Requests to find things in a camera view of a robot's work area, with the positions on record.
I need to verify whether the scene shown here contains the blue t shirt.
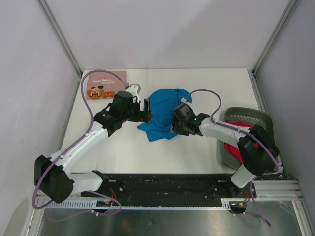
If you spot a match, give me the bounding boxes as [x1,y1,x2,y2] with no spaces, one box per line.
[138,88,192,142]

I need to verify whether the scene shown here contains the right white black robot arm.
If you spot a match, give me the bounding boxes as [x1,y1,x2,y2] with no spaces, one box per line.
[171,103,279,197]

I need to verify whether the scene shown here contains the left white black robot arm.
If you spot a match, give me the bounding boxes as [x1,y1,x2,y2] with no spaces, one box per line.
[34,90,152,203]

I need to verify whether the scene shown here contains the folded pink printed t shirt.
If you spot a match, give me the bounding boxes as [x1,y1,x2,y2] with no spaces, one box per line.
[86,72,126,100]

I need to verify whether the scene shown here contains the red t shirt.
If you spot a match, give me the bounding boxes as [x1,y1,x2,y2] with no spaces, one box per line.
[224,120,253,165]

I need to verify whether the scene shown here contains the grey plastic basket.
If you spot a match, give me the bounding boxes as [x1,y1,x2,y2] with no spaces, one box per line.
[216,107,280,176]

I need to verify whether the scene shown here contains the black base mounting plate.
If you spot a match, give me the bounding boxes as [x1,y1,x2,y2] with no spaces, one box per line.
[96,173,255,207]

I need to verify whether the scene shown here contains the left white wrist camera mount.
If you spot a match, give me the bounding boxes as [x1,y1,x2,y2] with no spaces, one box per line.
[125,84,141,97]

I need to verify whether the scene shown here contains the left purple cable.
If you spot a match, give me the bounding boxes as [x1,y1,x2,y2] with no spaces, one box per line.
[32,69,131,223]

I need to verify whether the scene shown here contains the purple cable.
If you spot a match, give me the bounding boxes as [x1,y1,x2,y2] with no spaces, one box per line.
[32,69,131,223]
[181,89,280,228]

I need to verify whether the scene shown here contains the aluminium extrusion rail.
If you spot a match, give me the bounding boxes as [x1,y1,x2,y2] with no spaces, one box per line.
[253,180,304,201]

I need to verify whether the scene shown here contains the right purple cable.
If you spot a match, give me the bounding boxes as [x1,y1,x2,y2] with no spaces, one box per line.
[181,89,280,228]

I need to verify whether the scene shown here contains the left aluminium frame post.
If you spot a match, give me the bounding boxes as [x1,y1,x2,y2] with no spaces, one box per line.
[36,0,83,76]

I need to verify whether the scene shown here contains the aluminium frame post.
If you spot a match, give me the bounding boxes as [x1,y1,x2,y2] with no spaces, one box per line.
[36,0,83,76]
[253,0,300,74]

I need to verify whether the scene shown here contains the white slotted cable duct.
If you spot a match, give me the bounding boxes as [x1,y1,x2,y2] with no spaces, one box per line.
[45,198,256,211]

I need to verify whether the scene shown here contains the right aluminium frame post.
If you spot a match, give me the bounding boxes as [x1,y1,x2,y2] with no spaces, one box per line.
[253,0,300,74]

